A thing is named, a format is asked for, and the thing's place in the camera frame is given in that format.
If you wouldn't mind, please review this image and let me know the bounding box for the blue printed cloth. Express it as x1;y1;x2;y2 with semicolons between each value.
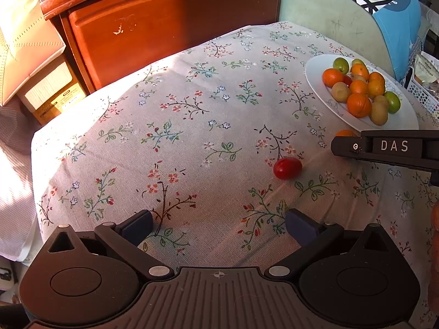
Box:
295;0;422;81

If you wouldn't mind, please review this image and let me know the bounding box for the large green lime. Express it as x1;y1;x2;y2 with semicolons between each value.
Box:
383;91;402;110

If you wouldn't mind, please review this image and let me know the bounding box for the black and white object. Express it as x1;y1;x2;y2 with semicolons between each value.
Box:
0;257;21;295

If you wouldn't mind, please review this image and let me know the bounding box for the white plastic basket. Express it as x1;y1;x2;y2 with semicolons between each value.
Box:
405;72;439;124

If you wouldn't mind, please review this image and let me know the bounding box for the yellow and white small carton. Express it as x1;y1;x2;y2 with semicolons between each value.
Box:
17;55;88;126

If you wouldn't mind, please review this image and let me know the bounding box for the white ceramic plate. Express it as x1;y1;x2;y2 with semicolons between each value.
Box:
305;54;420;132

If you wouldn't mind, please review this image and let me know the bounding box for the cream paper bag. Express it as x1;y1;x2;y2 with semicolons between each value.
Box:
0;0;66;107

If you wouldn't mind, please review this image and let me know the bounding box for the person's right hand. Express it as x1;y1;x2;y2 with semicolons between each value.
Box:
427;200;439;321

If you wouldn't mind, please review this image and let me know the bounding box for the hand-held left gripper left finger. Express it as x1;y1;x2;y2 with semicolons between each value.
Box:
48;210;175;280

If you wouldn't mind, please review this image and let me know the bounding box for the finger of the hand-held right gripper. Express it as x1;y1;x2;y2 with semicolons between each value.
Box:
331;136;374;160

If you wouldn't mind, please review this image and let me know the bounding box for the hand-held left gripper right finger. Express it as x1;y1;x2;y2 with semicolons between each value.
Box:
264;208;392;278

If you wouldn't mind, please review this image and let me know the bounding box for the red-brown wooden cabinet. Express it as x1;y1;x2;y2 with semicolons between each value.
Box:
39;0;285;95

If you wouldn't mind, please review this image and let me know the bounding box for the pale snack packet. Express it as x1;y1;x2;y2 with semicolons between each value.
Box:
413;51;439;84

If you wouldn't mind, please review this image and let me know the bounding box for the floral tablecloth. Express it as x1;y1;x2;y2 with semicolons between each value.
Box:
31;21;439;329

